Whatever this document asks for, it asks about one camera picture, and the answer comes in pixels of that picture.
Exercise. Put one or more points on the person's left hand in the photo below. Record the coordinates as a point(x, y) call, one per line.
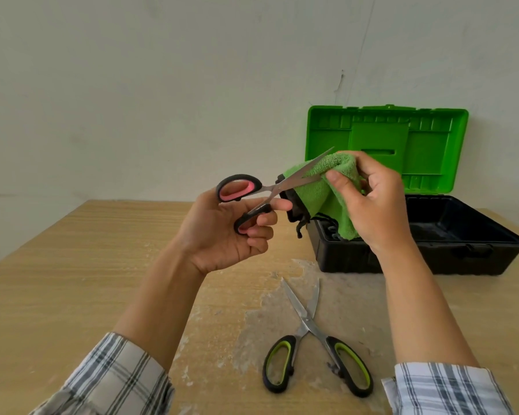
point(207, 233)

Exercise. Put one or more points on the person's right hand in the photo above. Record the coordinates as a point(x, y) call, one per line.
point(380, 211)

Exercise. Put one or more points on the person's left middle finger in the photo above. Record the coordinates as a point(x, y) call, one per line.
point(266, 219)

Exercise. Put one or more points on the person's left thumb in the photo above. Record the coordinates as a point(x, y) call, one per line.
point(214, 196)

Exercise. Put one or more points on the person's left little finger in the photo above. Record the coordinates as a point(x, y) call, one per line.
point(257, 247)

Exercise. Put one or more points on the person's right thumb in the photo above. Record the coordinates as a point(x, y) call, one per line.
point(339, 187)

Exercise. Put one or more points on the green microfiber cloth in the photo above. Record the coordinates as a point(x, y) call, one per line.
point(324, 198)

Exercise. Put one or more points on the person's left forearm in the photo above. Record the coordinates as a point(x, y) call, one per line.
point(164, 306)

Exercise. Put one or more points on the person's right forearm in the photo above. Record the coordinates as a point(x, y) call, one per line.
point(419, 311)

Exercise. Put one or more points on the green and black plastic toolbox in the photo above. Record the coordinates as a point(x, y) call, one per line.
point(441, 229)

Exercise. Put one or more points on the person's left plaid sleeve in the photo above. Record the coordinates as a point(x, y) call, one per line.
point(112, 380)

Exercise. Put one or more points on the person's plaid sleeve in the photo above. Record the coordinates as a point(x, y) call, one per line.
point(445, 391)
point(112, 380)

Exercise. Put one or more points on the person's right plaid sleeve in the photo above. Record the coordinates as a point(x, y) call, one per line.
point(445, 391)

